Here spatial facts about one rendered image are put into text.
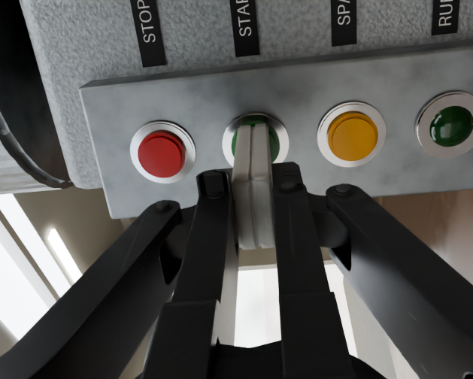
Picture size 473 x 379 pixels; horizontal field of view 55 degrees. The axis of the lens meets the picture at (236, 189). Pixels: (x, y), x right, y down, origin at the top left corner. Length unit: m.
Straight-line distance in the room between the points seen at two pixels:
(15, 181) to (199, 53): 0.17
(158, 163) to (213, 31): 0.08
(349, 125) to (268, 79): 0.05
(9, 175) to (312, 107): 0.21
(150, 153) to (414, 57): 0.14
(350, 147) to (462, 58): 0.07
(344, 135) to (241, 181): 0.09
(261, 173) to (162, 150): 0.09
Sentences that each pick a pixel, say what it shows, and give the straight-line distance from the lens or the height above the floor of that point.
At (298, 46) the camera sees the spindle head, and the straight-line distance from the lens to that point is 0.26.
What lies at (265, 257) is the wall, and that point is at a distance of 7.91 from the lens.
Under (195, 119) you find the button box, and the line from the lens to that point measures 0.25.
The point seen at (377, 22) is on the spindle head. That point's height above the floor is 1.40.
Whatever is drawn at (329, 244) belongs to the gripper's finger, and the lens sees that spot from 0.16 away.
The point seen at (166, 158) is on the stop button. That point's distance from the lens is 0.25.
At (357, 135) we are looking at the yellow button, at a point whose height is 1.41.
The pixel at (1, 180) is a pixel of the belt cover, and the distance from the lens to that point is 0.36.
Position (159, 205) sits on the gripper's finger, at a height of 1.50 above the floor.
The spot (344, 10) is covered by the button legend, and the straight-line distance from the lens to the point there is 0.26.
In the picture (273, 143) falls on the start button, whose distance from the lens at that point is 0.24.
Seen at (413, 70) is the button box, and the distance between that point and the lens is 0.25.
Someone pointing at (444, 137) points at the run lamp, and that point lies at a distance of 0.26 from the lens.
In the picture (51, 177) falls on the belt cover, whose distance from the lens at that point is 0.36.
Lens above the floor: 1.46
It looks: 5 degrees up
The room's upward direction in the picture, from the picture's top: 95 degrees counter-clockwise
